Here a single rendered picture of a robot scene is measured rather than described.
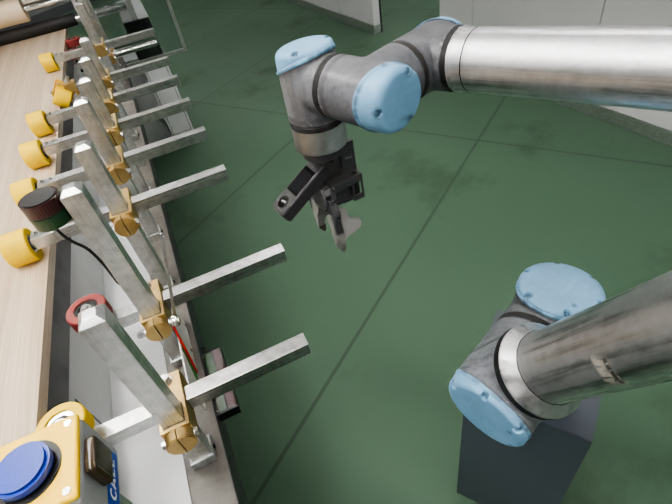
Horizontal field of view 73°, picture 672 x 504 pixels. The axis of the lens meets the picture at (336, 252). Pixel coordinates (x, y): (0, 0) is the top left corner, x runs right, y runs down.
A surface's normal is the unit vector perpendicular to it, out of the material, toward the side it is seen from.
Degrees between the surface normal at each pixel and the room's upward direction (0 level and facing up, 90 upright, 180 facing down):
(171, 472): 0
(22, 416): 0
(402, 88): 90
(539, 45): 41
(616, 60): 58
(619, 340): 75
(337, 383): 0
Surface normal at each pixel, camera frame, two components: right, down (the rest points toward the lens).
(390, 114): 0.66, 0.44
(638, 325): -0.97, -0.01
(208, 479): -0.15, -0.72
